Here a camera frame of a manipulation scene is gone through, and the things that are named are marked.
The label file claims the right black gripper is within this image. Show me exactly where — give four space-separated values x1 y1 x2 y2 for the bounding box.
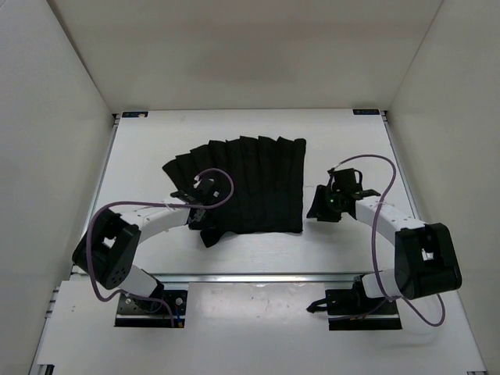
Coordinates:
306 185 343 223

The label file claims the black pleated skirt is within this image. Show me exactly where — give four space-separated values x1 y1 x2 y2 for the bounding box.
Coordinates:
162 136 306 248

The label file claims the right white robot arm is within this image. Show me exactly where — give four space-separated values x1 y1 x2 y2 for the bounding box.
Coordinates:
307 168 463 313

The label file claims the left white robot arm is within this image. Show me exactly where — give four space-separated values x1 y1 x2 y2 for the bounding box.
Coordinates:
72 176 233 311

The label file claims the right blue corner label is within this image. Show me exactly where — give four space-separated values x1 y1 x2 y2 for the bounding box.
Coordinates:
352 109 380 116

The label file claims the blue corner label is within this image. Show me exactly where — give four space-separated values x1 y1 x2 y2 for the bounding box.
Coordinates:
352 109 380 116
121 111 148 118

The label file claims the left blue corner label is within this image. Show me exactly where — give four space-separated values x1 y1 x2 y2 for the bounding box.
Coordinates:
121 111 148 118

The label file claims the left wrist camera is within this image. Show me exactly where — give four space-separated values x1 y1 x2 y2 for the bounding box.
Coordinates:
193 177 220 199

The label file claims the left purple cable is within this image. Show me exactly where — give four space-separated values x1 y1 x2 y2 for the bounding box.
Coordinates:
87 167 235 303

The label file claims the purple cable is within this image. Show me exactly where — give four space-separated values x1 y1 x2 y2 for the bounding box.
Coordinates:
87 167 235 303
330 154 447 327

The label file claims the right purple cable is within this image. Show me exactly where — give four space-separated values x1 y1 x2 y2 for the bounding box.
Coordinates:
330 154 447 327

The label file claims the aluminium front rail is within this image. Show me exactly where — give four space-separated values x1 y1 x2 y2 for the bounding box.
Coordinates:
155 273 361 284

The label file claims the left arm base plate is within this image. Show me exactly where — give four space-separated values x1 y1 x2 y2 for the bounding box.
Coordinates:
114 284 188 329

